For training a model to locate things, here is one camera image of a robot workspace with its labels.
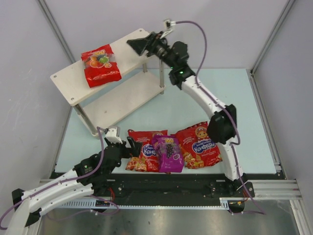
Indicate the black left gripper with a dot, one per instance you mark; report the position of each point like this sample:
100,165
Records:
125,149

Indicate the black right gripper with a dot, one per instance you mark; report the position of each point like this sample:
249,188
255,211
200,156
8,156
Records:
151,43

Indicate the purple grape candy bag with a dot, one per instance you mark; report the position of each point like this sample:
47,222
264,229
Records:
169,154

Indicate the red fruit candy bag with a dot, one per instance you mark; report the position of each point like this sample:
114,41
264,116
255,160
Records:
100,66

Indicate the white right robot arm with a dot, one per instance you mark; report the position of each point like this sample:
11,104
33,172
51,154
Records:
222,128

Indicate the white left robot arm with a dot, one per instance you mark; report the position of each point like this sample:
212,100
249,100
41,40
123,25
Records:
88,178

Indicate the red matryoshka candy bag left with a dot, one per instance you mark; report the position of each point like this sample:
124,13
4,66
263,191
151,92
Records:
147,161

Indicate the red matryoshka candy bag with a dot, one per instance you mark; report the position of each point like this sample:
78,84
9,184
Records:
197,148
147,161

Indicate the light wooden two-tier shelf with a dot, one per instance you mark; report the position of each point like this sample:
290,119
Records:
109,83

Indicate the red matryoshka candy bag right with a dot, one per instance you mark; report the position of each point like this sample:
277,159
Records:
197,148

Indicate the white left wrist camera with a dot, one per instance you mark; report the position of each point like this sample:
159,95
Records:
112,135

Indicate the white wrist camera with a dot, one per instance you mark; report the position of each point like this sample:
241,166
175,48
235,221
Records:
168,27
112,135

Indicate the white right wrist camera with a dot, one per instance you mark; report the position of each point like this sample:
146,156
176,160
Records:
168,27

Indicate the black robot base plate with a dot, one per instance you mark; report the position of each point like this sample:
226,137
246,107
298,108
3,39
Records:
212,185

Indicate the aluminium frame post left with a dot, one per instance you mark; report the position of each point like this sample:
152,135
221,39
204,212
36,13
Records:
55,29

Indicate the aluminium frame post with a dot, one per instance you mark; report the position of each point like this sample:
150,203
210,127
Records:
273,33
55,29

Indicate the grey slotted cable duct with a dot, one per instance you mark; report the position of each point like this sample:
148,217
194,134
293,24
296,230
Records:
137,203

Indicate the aluminium frame post right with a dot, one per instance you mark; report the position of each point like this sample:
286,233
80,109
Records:
273,33

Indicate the aluminium frame rail right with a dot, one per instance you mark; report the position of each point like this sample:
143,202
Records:
280,187

